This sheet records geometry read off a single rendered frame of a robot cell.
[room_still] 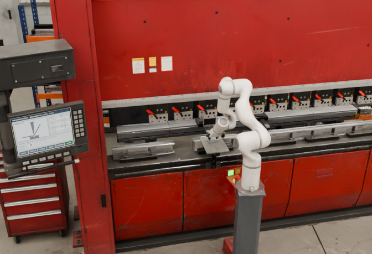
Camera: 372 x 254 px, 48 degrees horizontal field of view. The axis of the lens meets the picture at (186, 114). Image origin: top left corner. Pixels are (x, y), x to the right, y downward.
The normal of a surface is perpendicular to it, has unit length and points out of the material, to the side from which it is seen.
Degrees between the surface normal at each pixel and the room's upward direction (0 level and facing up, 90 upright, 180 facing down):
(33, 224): 90
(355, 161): 90
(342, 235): 0
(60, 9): 90
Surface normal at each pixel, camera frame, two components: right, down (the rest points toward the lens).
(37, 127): 0.46, 0.39
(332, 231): 0.00, -0.90
